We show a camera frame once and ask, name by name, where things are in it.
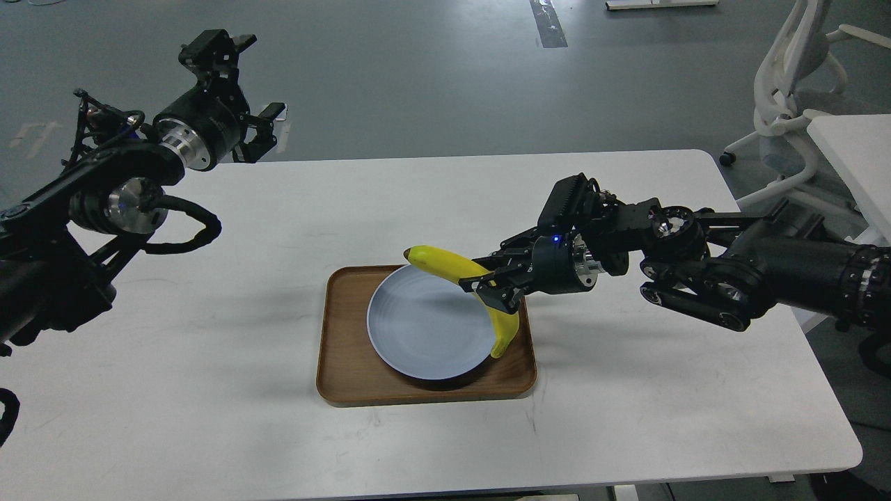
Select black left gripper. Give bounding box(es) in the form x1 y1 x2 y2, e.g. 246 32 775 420
153 29 287 171

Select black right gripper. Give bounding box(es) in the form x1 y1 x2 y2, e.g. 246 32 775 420
457 232 604 315

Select yellow banana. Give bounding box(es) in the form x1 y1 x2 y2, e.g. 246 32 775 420
403 245 521 358

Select light blue plate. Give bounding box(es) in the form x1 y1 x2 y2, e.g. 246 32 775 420
366 265 496 381

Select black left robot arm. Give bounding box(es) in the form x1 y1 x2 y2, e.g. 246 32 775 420
1 29 286 356

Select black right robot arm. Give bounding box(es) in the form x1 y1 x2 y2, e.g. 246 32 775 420
458 174 890 377

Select brown wooden tray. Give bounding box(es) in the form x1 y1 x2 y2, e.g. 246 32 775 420
316 265 537 407

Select white desk base far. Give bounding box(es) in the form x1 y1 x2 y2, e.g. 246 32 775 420
605 0 721 12

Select white office chair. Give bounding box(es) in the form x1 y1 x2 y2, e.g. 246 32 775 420
719 1 890 208

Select white side table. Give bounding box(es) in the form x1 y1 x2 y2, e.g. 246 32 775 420
806 114 890 242

